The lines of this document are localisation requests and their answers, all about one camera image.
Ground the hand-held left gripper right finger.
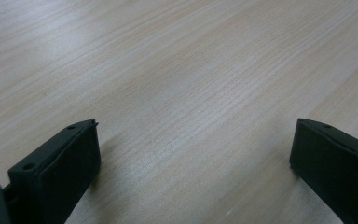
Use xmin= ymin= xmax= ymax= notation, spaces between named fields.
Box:
xmin=289 ymin=118 xmax=358 ymax=224

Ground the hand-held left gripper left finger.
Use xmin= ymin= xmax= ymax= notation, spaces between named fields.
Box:
xmin=2 ymin=119 xmax=102 ymax=224

